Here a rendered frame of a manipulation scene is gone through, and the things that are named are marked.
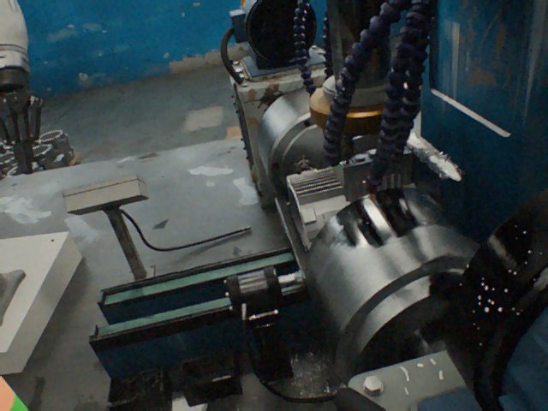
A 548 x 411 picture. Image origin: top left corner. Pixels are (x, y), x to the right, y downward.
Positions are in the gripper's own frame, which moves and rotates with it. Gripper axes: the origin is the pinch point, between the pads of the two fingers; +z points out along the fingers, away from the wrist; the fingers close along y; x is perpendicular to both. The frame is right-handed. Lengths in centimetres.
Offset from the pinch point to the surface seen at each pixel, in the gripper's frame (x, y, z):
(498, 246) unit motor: -78, 59, 36
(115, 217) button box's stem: 1.6, 17.4, 17.8
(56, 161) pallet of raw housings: 180, -66, -55
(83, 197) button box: -3.5, 12.9, 12.8
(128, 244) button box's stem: 6.6, 17.8, 24.3
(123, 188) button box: -3.5, 22.0, 13.0
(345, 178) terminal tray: -29, 64, 25
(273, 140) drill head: -10, 56, 12
